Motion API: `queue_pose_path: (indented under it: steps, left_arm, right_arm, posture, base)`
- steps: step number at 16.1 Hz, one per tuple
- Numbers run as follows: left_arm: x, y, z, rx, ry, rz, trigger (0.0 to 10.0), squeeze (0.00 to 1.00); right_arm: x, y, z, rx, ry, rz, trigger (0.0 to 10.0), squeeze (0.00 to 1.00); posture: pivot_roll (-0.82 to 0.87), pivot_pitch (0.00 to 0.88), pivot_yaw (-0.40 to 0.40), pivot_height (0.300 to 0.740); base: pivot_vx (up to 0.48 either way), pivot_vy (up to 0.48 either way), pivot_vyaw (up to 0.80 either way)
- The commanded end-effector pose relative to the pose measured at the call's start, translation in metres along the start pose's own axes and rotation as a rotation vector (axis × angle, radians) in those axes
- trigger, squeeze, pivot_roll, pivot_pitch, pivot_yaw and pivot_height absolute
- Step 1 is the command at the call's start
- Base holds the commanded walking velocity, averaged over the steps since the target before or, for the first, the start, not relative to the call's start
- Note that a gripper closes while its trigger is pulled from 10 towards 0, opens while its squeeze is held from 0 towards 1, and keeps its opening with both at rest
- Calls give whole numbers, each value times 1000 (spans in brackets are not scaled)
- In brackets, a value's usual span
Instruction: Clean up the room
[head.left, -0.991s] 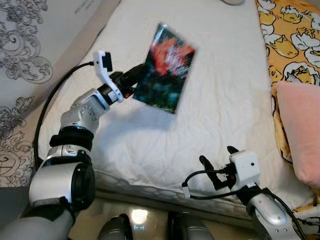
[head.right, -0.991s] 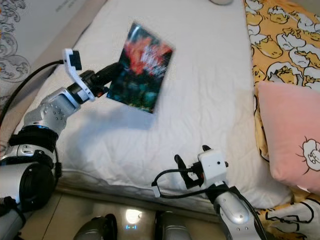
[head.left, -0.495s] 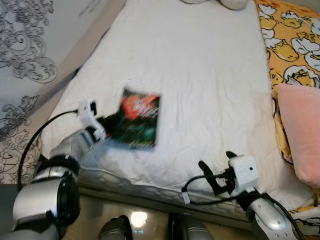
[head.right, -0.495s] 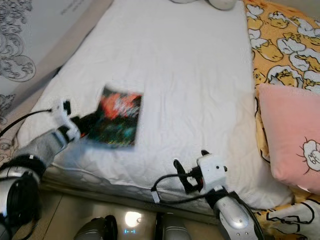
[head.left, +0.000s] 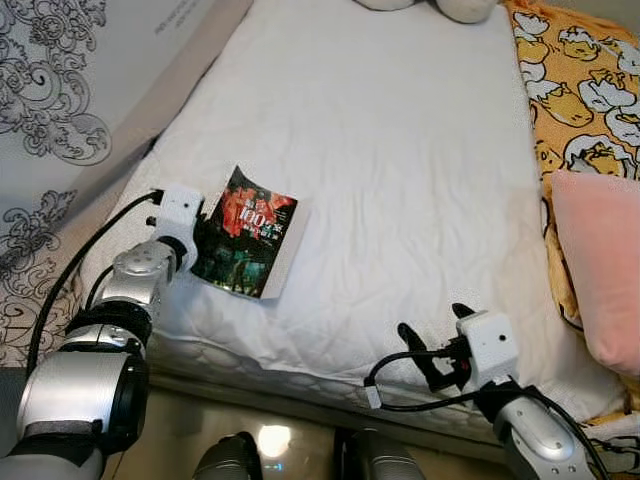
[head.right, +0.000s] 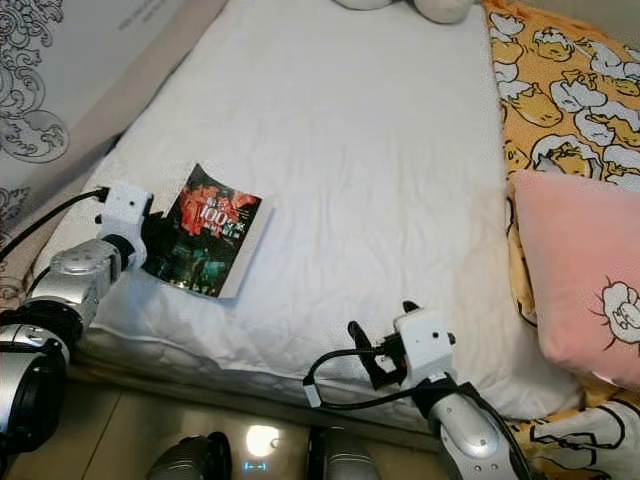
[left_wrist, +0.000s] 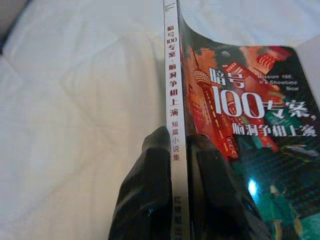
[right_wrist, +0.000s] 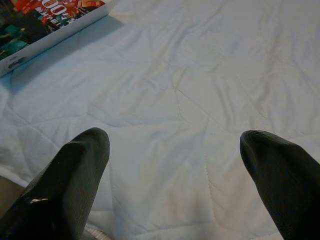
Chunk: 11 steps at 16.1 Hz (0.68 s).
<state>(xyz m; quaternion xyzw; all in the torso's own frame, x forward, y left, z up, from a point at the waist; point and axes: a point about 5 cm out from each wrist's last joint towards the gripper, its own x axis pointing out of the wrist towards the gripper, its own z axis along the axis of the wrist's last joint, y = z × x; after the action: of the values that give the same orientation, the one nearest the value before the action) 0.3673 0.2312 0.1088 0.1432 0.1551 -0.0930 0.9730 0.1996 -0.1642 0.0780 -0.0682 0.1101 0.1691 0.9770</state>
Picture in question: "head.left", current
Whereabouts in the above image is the yellow egg print duvet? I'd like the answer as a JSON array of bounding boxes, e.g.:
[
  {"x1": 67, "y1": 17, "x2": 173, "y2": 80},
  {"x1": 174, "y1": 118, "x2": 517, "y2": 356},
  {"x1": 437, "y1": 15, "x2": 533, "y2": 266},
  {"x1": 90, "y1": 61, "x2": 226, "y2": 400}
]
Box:
[{"x1": 503, "y1": 0, "x2": 640, "y2": 476}]

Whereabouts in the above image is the beige bed frame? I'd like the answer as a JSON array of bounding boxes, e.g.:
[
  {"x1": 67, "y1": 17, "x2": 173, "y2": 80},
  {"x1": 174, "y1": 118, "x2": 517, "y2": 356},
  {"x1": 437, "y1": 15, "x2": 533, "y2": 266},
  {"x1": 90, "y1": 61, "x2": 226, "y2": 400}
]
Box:
[{"x1": 0, "y1": 0, "x2": 256, "y2": 366}]

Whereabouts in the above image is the pink pillow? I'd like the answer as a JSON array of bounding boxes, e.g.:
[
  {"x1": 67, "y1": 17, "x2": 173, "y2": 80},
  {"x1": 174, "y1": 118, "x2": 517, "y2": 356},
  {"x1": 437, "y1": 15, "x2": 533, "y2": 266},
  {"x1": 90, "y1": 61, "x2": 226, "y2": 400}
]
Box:
[{"x1": 548, "y1": 168, "x2": 640, "y2": 378}]

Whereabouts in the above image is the white mattress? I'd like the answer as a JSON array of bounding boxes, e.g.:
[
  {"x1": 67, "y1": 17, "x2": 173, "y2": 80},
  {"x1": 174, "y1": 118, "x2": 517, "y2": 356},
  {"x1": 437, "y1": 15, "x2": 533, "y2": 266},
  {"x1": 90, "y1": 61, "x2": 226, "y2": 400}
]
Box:
[{"x1": 78, "y1": 0, "x2": 601, "y2": 441}]

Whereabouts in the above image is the robot leg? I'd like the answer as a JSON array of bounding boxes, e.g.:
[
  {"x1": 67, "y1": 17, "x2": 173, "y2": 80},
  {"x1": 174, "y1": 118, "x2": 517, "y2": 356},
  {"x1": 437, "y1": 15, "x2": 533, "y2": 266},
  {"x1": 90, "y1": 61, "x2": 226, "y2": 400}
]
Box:
[
  {"x1": 333, "y1": 428, "x2": 429, "y2": 480},
  {"x1": 193, "y1": 432, "x2": 263, "y2": 480}
]

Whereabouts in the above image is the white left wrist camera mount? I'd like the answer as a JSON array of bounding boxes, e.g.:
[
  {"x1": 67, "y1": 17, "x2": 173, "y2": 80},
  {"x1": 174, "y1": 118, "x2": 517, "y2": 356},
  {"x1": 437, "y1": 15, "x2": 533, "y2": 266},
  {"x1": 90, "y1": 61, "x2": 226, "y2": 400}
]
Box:
[{"x1": 153, "y1": 183, "x2": 206, "y2": 243}]

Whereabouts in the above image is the paperback book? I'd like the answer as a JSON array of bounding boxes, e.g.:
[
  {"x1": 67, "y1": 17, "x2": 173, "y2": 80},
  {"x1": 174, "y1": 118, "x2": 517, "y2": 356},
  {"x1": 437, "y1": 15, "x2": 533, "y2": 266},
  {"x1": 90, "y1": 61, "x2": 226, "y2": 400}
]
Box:
[{"x1": 190, "y1": 165, "x2": 300, "y2": 300}]

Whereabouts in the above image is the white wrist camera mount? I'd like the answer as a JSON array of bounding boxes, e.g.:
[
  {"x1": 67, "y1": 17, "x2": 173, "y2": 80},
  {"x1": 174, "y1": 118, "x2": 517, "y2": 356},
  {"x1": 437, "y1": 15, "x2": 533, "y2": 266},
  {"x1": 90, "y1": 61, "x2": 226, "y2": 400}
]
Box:
[
  {"x1": 153, "y1": 183, "x2": 206, "y2": 243},
  {"x1": 455, "y1": 312, "x2": 521, "y2": 393}
]

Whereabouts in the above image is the robot left leg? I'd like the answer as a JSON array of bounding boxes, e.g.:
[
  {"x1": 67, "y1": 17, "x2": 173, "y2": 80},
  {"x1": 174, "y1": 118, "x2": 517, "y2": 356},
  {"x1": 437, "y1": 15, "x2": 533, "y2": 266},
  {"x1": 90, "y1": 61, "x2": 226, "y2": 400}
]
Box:
[{"x1": 193, "y1": 432, "x2": 263, "y2": 480}]

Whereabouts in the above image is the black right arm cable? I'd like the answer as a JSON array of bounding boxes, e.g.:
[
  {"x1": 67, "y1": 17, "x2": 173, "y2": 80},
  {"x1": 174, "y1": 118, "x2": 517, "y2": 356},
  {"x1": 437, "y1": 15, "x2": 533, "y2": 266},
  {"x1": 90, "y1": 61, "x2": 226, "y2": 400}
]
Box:
[{"x1": 362, "y1": 348, "x2": 613, "y2": 480}]

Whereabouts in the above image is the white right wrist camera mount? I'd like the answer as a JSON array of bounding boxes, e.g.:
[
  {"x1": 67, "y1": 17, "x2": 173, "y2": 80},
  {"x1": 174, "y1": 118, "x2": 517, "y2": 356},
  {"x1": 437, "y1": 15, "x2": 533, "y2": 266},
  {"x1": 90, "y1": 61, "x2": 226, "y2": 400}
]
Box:
[{"x1": 455, "y1": 312, "x2": 521, "y2": 393}]

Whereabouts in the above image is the robot right leg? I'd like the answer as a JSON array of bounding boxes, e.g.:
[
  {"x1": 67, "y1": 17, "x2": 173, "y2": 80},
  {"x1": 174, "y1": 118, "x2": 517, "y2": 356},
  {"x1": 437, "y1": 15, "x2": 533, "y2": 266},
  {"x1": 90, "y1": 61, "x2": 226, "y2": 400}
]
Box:
[{"x1": 333, "y1": 428, "x2": 429, "y2": 480}]

